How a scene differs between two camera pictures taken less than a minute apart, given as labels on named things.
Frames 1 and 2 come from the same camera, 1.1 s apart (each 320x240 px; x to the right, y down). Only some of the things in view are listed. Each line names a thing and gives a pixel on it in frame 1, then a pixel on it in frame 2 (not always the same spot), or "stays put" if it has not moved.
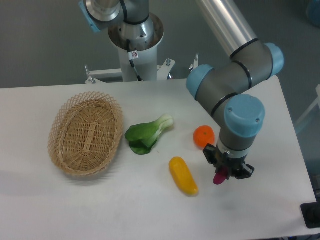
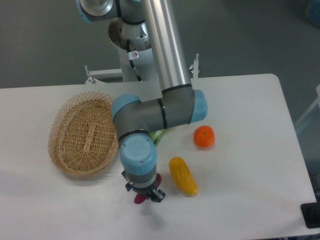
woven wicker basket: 85,133 stays put
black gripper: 231,165 -> 151,193
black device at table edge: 311,213 stays put
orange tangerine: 203,135 stays put
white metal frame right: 317,101 stays put
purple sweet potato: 220,176 -> 141,198
